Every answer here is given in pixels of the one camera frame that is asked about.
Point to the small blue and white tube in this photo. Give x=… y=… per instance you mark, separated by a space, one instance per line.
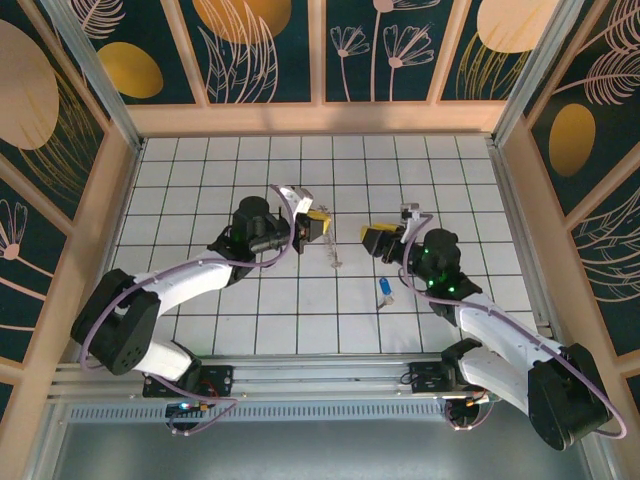
x=384 y=286

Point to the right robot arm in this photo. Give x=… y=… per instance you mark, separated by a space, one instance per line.
x=500 y=325

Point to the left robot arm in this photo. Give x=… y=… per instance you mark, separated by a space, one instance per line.
x=185 y=285

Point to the small controller board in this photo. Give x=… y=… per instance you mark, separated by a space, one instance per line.
x=190 y=407
x=480 y=398

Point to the grey metal sheet panel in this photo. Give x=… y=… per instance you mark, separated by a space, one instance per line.
x=320 y=450

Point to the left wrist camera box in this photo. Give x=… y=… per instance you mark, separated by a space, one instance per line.
x=295 y=197

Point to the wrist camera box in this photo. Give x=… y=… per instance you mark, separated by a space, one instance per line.
x=295 y=197
x=410 y=212

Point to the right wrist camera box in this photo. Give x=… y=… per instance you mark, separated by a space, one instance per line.
x=410 y=212

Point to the aluminium side rail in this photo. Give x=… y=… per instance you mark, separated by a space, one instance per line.
x=505 y=200

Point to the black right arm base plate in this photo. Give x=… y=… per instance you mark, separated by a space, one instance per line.
x=425 y=380

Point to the aluminium extrusion rail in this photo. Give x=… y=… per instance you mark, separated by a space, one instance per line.
x=320 y=372

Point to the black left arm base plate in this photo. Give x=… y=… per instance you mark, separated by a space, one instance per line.
x=215 y=376

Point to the aluminium corner post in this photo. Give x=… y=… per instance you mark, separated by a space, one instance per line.
x=532 y=75
x=96 y=75

